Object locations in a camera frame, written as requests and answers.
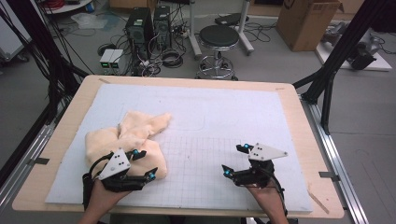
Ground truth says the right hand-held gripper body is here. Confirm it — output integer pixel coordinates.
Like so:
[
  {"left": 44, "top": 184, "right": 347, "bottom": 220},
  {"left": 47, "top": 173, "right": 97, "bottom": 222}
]
[{"left": 232, "top": 142, "right": 290, "bottom": 189}]

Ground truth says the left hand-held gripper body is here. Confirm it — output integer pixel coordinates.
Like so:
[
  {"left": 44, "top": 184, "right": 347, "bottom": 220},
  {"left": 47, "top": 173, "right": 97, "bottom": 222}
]
[{"left": 98, "top": 148, "right": 148, "bottom": 193}]

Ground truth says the cream towel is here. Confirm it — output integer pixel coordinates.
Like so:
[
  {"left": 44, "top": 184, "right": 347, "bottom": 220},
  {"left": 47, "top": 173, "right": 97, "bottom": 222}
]
[{"left": 84, "top": 110, "right": 173, "bottom": 181}]

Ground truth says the person's right hand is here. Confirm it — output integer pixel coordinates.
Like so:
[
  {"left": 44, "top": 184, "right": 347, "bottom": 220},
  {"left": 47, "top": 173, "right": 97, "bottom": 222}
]
[{"left": 247, "top": 182, "right": 287, "bottom": 217}]

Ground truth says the person's left hand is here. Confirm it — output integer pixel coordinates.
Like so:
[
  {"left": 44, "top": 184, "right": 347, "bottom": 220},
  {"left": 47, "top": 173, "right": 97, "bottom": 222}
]
[{"left": 89, "top": 179, "right": 133, "bottom": 213}]

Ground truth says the white foam grid mat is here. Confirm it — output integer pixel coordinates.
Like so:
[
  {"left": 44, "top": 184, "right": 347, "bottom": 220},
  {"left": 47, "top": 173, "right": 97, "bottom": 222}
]
[{"left": 45, "top": 83, "right": 314, "bottom": 214}]

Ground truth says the thin wooden stick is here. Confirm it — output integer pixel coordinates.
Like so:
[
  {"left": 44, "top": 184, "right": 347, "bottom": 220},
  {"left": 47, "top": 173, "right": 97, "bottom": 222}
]
[{"left": 307, "top": 189, "right": 331, "bottom": 215}]

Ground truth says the grey metal clip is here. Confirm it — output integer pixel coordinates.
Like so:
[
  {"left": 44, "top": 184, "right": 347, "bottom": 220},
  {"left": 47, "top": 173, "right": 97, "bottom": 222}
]
[
  {"left": 26, "top": 157, "right": 50, "bottom": 166},
  {"left": 318, "top": 171, "right": 341, "bottom": 182}
]

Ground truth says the white power supply unit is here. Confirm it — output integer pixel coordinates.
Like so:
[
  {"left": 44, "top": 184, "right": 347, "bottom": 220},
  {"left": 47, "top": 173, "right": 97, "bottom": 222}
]
[
  {"left": 109, "top": 49, "right": 125, "bottom": 71},
  {"left": 99, "top": 49, "right": 116, "bottom": 71}
]

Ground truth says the black round stool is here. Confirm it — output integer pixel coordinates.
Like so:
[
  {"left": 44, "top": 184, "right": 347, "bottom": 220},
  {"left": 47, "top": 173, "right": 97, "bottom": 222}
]
[{"left": 195, "top": 24, "right": 241, "bottom": 81}]

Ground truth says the white stand leg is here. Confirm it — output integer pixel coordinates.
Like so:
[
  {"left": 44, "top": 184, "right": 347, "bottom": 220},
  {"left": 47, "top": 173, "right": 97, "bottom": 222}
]
[
  {"left": 237, "top": 0, "right": 255, "bottom": 56},
  {"left": 188, "top": 0, "right": 204, "bottom": 60}
]

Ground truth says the large black computer tower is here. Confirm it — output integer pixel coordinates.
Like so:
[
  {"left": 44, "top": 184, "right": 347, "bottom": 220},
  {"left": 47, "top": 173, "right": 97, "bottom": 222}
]
[{"left": 125, "top": 7, "right": 154, "bottom": 60}]

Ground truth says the slim black computer tower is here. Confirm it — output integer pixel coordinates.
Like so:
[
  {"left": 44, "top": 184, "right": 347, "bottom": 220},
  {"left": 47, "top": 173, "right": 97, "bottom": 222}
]
[{"left": 153, "top": 5, "right": 173, "bottom": 50}]

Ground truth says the black flat case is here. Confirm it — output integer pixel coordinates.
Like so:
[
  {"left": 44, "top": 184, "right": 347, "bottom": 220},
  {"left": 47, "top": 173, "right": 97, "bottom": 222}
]
[{"left": 214, "top": 12, "right": 250, "bottom": 27}]

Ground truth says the brown cardboard box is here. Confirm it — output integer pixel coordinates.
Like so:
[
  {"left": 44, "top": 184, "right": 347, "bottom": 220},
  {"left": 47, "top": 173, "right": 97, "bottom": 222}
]
[{"left": 276, "top": 0, "right": 344, "bottom": 52}]

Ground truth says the clear plastic bag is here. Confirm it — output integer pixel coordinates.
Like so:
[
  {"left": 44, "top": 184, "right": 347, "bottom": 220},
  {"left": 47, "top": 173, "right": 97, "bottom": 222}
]
[{"left": 70, "top": 12, "right": 108, "bottom": 31}]

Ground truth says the black machine part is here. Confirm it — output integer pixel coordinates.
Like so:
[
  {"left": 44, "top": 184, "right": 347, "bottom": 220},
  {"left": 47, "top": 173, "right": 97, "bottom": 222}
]
[{"left": 346, "top": 43, "right": 377, "bottom": 71}]

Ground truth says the white board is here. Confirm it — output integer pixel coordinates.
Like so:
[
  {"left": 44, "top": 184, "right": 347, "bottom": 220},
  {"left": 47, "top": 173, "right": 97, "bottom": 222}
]
[{"left": 315, "top": 40, "right": 393, "bottom": 72}]

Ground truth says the white cabinet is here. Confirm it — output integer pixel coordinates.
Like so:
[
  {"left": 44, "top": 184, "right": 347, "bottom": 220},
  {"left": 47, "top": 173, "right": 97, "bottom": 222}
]
[{"left": 0, "top": 0, "right": 32, "bottom": 62}]

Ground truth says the round white table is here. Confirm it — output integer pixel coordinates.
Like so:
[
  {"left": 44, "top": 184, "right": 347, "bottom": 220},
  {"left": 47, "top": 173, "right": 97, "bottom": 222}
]
[{"left": 41, "top": 0, "right": 94, "bottom": 15}]

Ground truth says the aluminium rail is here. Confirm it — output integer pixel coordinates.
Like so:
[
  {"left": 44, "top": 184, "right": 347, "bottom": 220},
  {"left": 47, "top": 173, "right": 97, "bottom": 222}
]
[
  {"left": 300, "top": 94, "right": 370, "bottom": 224},
  {"left": 0, "top": 102, "right": 64, "bottom": 209}
]

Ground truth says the tangle of cables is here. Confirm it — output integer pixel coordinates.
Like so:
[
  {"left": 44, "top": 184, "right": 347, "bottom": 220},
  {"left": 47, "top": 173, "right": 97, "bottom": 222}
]
[{"left": 134, "top": 57, "right": 163, "bottom": 77}]

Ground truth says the coil of black cable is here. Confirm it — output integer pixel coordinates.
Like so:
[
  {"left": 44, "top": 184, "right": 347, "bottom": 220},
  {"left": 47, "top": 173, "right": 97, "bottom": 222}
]
[{"left": 162, "top": 49, "right": 185, "bottom": 69}]

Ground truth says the small black cable coil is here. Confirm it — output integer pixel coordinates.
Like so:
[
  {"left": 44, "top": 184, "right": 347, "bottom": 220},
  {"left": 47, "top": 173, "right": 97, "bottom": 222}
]
[{"left": 97, "top": 43, "right": 117, "bottom": 57}]

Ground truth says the black metal frame post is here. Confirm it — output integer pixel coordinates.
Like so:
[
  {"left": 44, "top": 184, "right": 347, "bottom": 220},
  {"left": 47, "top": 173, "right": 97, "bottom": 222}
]
[{"left": 292, "top": 0, "right": 387, "bottom": 135}]

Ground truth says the black frame post with cables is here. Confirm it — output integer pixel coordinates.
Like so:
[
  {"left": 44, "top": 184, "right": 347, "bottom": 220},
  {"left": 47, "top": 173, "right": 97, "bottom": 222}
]
[{"left": 0, "top": 0, "right": 92, "bottom": 125}]

